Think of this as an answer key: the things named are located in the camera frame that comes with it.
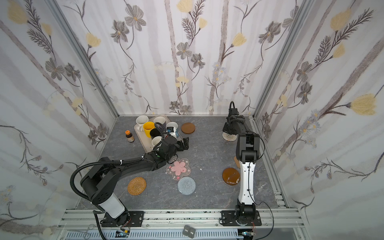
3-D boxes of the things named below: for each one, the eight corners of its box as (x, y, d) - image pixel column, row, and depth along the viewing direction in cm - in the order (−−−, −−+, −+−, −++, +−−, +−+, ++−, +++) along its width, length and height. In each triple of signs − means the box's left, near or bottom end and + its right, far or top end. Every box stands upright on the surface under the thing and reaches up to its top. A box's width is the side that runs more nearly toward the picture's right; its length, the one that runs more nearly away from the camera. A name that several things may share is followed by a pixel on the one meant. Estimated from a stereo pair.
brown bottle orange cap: (128, 142, 106) (123, 134, 99) (130, 137, 108) (125, 130, 101) (134, 142, 106) (129, 134, 99) (135, 137, 108) (131, 130, 101)
